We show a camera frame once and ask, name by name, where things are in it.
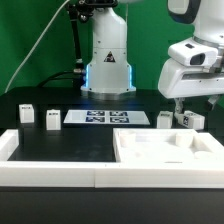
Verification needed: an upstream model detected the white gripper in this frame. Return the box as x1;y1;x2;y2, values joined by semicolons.
158;37;224;120

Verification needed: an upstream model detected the white square tabletop part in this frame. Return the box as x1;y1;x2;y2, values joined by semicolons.
113;128;224;164

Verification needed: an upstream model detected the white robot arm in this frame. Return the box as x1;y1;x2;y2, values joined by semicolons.
79;0;224;115

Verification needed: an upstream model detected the white tag sheet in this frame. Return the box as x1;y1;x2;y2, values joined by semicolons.
64;110;150;125

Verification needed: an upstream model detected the white U-shaped fence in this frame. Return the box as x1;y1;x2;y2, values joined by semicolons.
0;129;224;188

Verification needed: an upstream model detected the black cable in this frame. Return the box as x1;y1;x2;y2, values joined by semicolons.
36;69;88;89

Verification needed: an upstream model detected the black camera pole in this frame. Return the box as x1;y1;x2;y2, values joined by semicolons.
65;0;93;69

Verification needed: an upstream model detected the white cable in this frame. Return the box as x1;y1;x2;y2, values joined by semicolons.
3;0;72;94

